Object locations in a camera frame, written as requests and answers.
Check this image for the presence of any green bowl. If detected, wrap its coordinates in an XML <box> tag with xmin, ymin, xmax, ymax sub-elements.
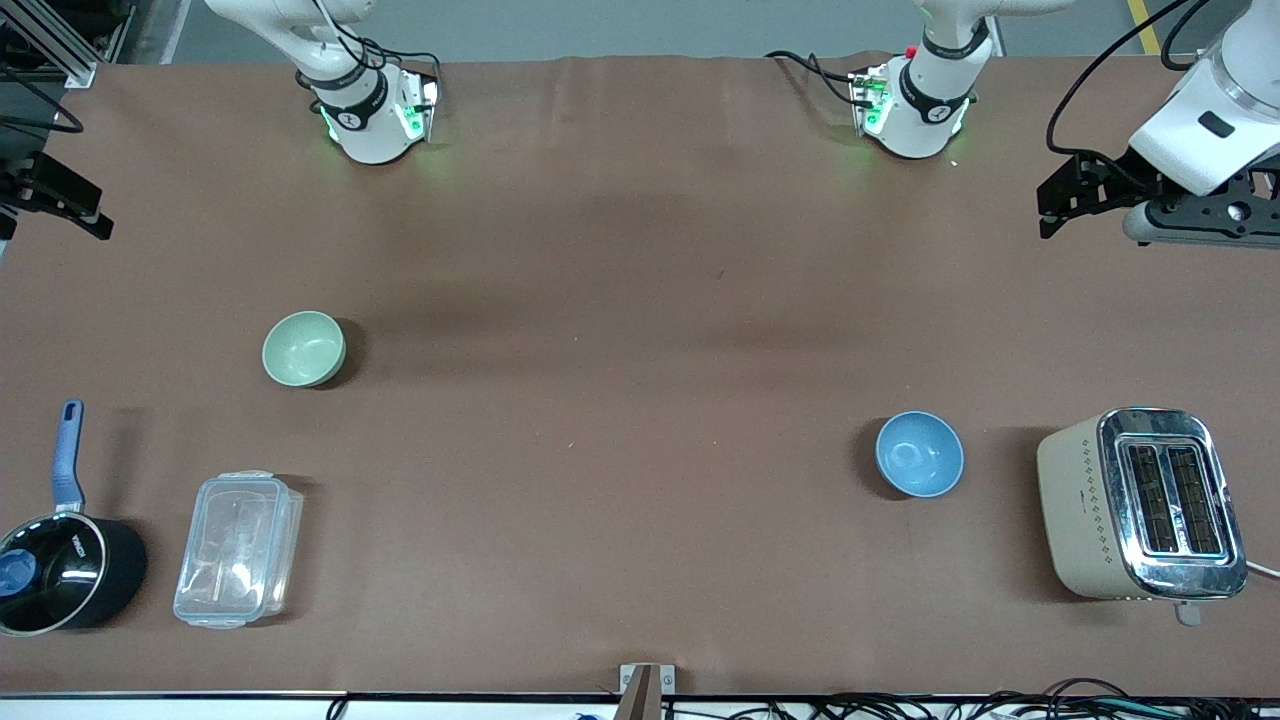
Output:
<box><xmin>262</xmin><ymin>311</ymin><xmax>347</xmax><ymax>388</ymax></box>

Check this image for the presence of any blue bowl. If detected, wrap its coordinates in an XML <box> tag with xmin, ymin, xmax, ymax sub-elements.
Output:
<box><xmin>875</xmin><ymin>411</ymin><xmax>965</xmax><ymax>498</ymax></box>

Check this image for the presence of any right arm base connector plate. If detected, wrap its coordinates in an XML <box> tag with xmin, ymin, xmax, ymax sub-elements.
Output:
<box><xmin>398</xmin><ymin>72</ymin><xmax>442</xmax><ymax>143</ymax></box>

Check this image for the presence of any left arm base connector plate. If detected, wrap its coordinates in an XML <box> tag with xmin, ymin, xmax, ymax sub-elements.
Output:
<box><xmin>848</xmin><ymin>64</ymin><xmax>893</xmax><ymax>138</ymax></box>

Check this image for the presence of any beige chrome toaster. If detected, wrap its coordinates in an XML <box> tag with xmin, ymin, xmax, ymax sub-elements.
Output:
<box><xmin>1036</xmin><ymin>406</ymin><xmax>1251</xmax><ymax>627</ymax></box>

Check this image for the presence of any glass lid with blue knob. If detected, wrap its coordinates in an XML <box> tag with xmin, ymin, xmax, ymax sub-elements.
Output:
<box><xmin>0</xmin><ymin>513</ymin><xmax>107</xmax><ymax>634</ymax></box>

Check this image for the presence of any clear plastic food container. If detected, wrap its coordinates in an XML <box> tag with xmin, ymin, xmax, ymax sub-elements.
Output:
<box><xmin>173</xmin><ymin>470</ymin><xmax>305</xmax><ymax>631</ymax></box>

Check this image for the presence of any brown table cloth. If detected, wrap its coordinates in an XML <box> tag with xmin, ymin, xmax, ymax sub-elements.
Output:
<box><xmin>0</xmin><ymin>52</ymin><xmax>1280</xmax><ymax>699</ymax></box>

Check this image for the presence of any long black left arm cable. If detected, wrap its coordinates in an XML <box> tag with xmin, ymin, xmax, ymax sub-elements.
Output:
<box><xmin>1045</xmin><ymin>0</ymin><xmax>1203</xmax><ymax>158</ymax></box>

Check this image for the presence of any short black left arm cable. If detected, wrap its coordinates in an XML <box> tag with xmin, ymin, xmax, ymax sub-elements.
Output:
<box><xmin>1160</xmin><ymin>0</ymin><xmax>1217</xmax><ymax>73</ymax></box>

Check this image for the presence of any aluminium frame profile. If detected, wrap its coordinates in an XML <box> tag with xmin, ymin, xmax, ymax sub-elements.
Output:
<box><xmin>0</xmin><ymin>0</ymin><xmax>136</xmax><ymax>91</ymax></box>

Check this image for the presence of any black left arm base cable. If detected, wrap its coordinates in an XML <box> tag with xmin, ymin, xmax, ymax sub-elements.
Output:
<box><xmin>764</xmin><ymin>49</ymin><xmax>863</xmax><ymax>107</ymax></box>

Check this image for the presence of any black saucepan with blue handle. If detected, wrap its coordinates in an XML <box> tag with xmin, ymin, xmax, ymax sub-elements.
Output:
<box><xmin>0</xmin><ymin>399</ymin><xmax>149</xmax><ymax>638</ymax></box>

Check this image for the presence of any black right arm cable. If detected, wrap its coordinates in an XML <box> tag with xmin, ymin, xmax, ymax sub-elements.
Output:
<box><xmin>295</xmin><ymin>0</ymin><xmax>444</xmax><ymax>96</ymax></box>

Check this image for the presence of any black cable loop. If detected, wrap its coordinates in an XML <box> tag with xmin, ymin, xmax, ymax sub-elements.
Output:
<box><xmin>1040</xmin><ymin>677</ymin><xmax>1133</xmax><ymax>703</ymax></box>

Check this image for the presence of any teal cable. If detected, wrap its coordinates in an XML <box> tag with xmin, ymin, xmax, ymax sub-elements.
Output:
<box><xmin>1055</xmin><ymin>698</ymin><xmax>1166</xmax><ymax>718</ymax></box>

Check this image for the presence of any metal bracket with wooden bar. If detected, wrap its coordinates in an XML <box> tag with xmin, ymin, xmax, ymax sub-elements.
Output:
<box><xmin>618</xmin><ymin>663</ymin><xmax>677</xmax><ymax>720</ymax></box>

